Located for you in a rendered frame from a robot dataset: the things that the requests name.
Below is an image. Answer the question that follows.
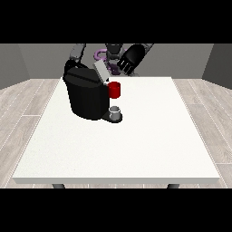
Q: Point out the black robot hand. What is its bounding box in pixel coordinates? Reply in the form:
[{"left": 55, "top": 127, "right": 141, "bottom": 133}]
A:
[
  {"left": 63, "top": 58, "right": 89, "bottom": 74},
  {"left": 116, "top": 43, "right": 147, "bottom": 76}
]

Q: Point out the pale grey machine lid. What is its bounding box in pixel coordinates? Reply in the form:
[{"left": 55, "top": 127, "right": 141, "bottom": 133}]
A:
[{"left": 92, "top": 60, "right": 111, "bottom": 83}]

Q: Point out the red pod holder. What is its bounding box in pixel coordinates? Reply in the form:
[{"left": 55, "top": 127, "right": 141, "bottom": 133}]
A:
[{"left": 107, "top": 81, "right": 121, "bottom": 100}]

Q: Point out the black coffee machine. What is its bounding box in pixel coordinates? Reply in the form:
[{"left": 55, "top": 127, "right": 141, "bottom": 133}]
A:
[{"left": 63, "top": 66, "right": 123, "bottom": 123}]

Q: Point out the small grey cup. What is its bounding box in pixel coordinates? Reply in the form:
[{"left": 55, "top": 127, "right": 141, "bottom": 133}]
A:
[{"left": 109, "top": 105, "right": 122, "bottom": 121}]

